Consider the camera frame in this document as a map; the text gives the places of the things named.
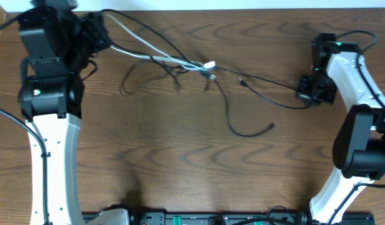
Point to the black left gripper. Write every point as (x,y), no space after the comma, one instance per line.
(94,26)

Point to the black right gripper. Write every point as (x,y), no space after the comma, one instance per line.
(302,92)

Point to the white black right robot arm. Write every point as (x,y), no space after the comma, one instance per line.
(358,152)

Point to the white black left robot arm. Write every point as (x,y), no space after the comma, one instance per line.
(59,46)

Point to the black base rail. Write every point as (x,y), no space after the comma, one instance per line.
(160,218)

